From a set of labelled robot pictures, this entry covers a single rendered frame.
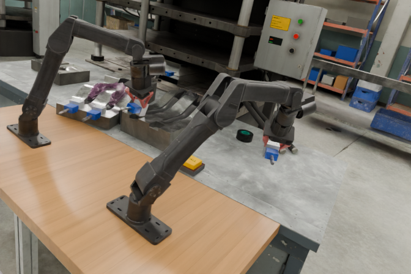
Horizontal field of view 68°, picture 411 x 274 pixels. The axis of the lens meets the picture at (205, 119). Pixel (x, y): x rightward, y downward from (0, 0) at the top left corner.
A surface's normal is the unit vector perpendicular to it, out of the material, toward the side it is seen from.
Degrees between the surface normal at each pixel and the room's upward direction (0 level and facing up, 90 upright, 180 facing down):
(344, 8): 90
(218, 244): 0
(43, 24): 90
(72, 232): 0
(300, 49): 90
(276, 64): 90
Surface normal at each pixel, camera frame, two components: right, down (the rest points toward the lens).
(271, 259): -0.50, 0.22
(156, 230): 0.19, -0.91
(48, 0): 0.74, 0.37
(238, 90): 0.48, 0.41
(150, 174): -0.55, -0.54
